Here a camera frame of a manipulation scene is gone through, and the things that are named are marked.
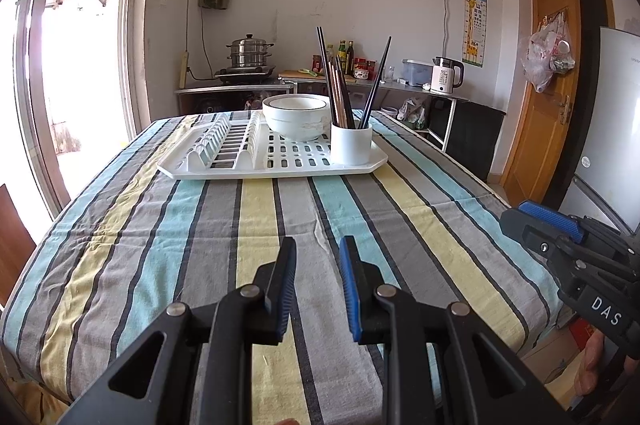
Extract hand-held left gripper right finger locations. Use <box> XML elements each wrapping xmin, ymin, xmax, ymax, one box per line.
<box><xmin>338</xmin><ymin>235</ymin><xmax>576</xmax><ymax>425</ymax></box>

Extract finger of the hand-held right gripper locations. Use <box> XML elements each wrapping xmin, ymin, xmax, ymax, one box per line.
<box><xmin>517</xmin><ymin>200</ymin><xmax>640</xmax><ymax>256</ymax></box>
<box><xmin>500</xmin><ymin>208</ymin><xmax>601</xmax><ymax>278</ymax></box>

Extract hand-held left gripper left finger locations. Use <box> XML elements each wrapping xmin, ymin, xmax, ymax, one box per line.
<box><xmin>57</xmin><ymin>235</ymin><xmax>298</xmax><ymax>425</ymax></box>

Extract white cylindrical utensil cup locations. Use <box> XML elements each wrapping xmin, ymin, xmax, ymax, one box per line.
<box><xmin>331</xmin><ymin>122</ymin><xmax>374</xmax><ymax>166</ymax></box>

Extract wooden chopstick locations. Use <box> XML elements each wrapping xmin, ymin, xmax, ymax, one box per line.
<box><xmin>331</xmin><ymin>60</ymin><xmax>342</xmax><ymax>127</ymax></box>
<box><xmin>337</xmin><ymin>55</ymin><xmax>352</xmax><ymax>129</ymax></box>
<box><xmin>327</xmin><ymin>62</ymin><xmax>337</xmax><ymax>126</ymax></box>
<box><xmin>334</xmin><ymin>58</ymin><xmax>347</xmax><ymax>128</ymax></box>

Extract person's right hand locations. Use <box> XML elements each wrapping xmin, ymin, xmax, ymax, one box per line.
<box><xmin>574</xmin><ymin>332</ymin><xmax>608</xmax><ymax>398</ymax></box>

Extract striped tablecloth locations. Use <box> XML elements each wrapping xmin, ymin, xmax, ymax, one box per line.
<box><xmin>0</xmin><ymin>109</ymin><xmax>576</xmax><ymax>425</ymax></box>

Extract white refrigerator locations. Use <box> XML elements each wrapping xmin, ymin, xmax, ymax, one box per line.
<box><xmin>557</xmin><ymin>26</ymin><xmax>640</xmax><ymax>236</ymax></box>

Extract black panel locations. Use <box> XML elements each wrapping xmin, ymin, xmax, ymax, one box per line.
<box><xmin>447</xmin><ymin>100</ymin><xmax>508</xmax><ymax>183</ymax></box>

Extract wooden door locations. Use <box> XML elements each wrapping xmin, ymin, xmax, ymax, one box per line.
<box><xmin>502</xmin><ymin>0</ymin><xmax>583</xmax><ymax>208</ymax></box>

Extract white plastic dish rack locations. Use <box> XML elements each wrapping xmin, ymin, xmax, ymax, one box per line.
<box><xmin>156</xmin><ymin>110</ymin><xmax>389</xmax><ymax>180</ymax></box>

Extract white ceramic bowl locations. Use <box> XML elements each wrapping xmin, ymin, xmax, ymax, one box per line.
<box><xmin>262</xmin><ymin>94</ymin><xmax>332</xmax><ymax>142</ymax></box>
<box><xmin>267</xmin><ymin>95</ymin><xmax>327</xmax><ymax>107</ymax></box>

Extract metal kitchen shelf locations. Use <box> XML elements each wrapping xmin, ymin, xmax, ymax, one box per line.
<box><xmin>279</xmin><ymin>75</ymin><xmax>471</xmax><ymax>153</ymax></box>

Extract hanging plastic bags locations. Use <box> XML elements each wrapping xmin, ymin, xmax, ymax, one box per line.
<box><xmin>521</xmin><ymin>12</ymin><xmax>576</xmax><ymax>93</ymax></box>

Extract plastic bag under shelf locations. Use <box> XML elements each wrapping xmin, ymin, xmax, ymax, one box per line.
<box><xmin>397</xmin><ymin>98</ymin><xmax>428</xmax><ymax>128</ymax></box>

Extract white electric kettle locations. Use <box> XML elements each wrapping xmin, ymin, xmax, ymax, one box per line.
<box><xmin>431</xmin><ymin>56</ymin><xmax>465</xmax><ymax>95</ymax></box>

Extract clear container with blue lid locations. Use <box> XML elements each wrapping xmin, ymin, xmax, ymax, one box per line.
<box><xmin>402</xmin><ymin>58</ymin><xmax>435</xmax><ymax>87</ymax></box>

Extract metal stove stand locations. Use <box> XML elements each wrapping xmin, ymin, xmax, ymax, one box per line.
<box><xmin>174</xmin><ymin>80</ymin><xmax>296</xmax><ymax>116</ymax></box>

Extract wooden cutting board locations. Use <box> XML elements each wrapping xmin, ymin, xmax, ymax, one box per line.
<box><xmin>279</xmin><ymin>70</ymin><xmax>358</xmax><ymax>85</ymax></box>

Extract black tabletop stove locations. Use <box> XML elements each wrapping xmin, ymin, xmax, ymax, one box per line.
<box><xmin>215</xmin><ymin>65</ymin><xmax>277</xmax><ymax>81</ymax></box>

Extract stainless steel steamer pot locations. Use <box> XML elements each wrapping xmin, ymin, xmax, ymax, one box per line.
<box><xmin>226</xmin><ymin>34</ymin><xmax>275</xmax><ymax>68</ymax></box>

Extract brown wooden chair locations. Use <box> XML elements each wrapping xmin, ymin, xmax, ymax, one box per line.
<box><xmin>0</xmin><ymin>184</ymin><xmax>37</xmax><ymax>306</ymax></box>

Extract giraffe wall poster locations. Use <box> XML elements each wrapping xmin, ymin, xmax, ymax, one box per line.
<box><xmin>462</xmin><ymin>0</ymin><xmax>487</xmax><ymax>67</ymax></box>

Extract sliding glass door frame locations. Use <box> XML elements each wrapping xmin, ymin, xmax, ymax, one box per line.
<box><xmin>15</xmin><ymin>0</ymin><xmax>151</xmax><ymax>216</ymax></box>

